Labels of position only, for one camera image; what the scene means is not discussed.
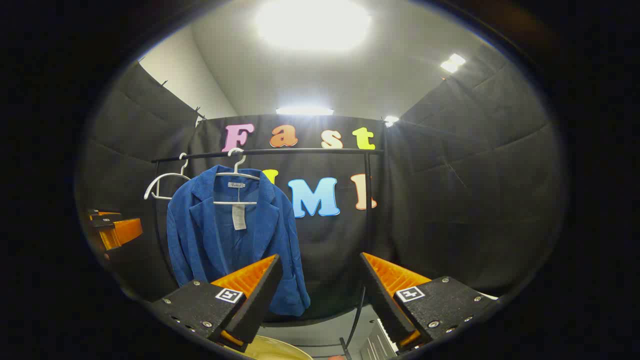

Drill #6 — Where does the large ceiling light panel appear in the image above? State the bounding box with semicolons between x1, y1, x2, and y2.
255;0;372;51

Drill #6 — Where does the blue corduroy jacket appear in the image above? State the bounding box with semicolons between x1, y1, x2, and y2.
166;165;312;317

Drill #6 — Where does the black metal clothes rack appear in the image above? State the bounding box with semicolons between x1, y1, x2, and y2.
151;147;385;360

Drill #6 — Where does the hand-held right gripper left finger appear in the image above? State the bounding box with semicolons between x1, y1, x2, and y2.
149;254;284;353

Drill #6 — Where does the long ceiling light strip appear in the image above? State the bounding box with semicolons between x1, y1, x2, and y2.
276;106;334;116

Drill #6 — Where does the white plastic hanger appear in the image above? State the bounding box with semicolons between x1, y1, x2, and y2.
214;147;262;206
144;152;192;202

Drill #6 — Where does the cream laundry hamper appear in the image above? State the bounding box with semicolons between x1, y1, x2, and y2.
225;335;313;360

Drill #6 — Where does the white ribbed panel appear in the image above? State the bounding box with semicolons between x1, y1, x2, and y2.
360;317;401;358

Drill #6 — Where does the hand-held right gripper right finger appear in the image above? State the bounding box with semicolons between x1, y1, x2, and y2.
359;252;501;353

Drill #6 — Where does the small ceiling light panel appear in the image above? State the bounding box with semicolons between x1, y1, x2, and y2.
440;53;466;74

